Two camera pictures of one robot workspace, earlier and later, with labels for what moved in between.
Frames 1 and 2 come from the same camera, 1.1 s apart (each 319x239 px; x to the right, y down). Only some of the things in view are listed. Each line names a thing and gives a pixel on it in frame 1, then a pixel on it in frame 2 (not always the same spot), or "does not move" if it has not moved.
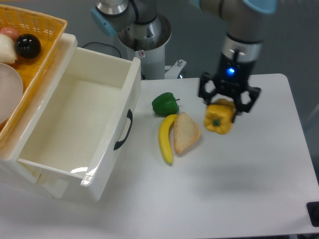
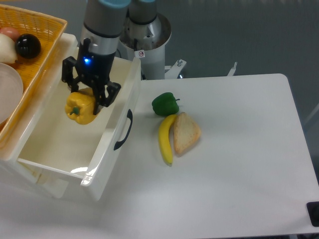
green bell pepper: (165, 104) does not move
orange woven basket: (49, 30) does not move
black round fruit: (28, 46) does not move
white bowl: (11, 89) does not move
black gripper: (232, 79) → (94, 69)
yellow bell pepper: (219, 115) → (79, 106)
